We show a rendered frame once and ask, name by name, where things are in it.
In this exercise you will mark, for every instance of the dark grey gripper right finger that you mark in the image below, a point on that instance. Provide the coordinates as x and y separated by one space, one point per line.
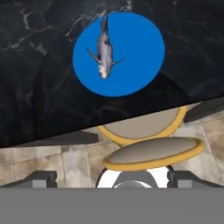
180 178

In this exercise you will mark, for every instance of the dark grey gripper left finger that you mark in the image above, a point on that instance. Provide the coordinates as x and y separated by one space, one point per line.
43 178

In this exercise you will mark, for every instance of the grey fish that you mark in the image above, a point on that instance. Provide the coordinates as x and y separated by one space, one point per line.
105 52

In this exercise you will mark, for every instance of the round stool with yellow rim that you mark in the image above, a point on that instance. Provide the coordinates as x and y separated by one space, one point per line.
151 151
145 127

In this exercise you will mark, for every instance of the white and black round object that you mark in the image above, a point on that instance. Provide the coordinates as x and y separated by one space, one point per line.
105 179

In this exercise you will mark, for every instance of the blue round plate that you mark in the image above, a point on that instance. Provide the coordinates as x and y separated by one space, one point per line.
131 55

